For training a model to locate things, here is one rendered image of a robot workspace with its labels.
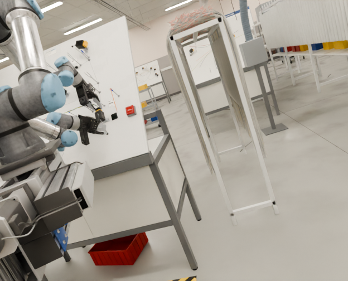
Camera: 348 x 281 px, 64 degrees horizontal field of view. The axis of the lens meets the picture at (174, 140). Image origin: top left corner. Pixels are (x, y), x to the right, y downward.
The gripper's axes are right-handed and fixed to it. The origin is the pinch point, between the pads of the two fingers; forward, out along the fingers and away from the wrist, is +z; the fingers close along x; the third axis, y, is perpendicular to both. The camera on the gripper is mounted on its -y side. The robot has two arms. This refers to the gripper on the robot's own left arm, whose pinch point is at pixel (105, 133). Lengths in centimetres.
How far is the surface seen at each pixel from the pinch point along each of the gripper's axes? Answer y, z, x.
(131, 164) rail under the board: -11.3, 8.7, -20.0
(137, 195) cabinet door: -30.9, 21.0, -20.8
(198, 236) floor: -59, 87, -36
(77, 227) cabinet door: -68, 10, 11
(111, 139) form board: -2.4, 4.7, -1.5
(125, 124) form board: 8.4, 8.4, -4.8
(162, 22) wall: 386, 730, 779
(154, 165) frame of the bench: -8.6, 18.8, -28.2
